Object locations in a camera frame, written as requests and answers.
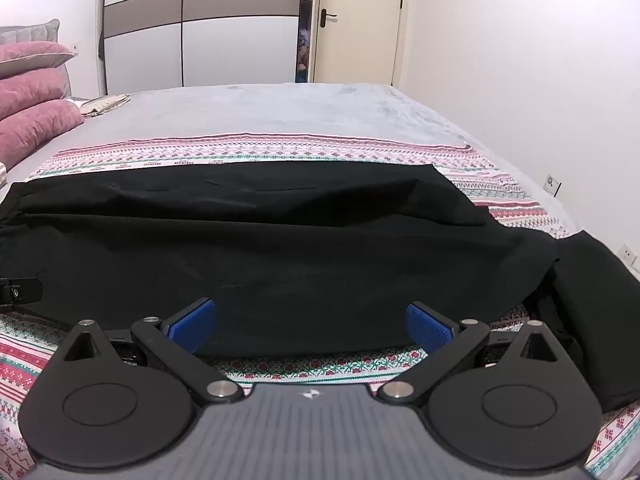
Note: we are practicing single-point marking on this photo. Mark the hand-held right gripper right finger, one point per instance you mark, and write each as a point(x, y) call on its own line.
point(425, 327)

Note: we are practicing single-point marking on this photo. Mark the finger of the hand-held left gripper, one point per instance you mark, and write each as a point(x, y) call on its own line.
point(26, 290)

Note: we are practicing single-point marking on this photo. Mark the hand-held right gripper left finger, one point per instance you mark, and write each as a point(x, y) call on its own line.
point(192, 324)

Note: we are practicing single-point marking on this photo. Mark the black pants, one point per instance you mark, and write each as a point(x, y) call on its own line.
point(280, 250)

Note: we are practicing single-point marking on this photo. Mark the beige striped pillow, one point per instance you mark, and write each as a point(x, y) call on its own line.
point(2, 172)

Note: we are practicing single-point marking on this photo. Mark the beige cloth pouch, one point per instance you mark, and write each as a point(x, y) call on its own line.
point(102, 103)

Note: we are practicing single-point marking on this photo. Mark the patterned red green white blanket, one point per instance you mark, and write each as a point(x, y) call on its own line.
point(310, 147)

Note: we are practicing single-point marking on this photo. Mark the pink pillow with grey edge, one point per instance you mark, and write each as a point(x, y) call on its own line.
point(30, 57)

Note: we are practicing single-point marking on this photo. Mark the grey bed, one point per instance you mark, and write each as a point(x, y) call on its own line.
point(280, 107)

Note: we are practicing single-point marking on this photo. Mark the white and brown wardrobe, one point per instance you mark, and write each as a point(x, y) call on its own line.
point(200, 25)

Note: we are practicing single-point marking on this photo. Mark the cream door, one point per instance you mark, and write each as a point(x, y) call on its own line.
point(357, 20)

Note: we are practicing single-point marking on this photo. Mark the white wall socket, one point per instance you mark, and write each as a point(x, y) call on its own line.
point(552, 184)
point(631, 255)

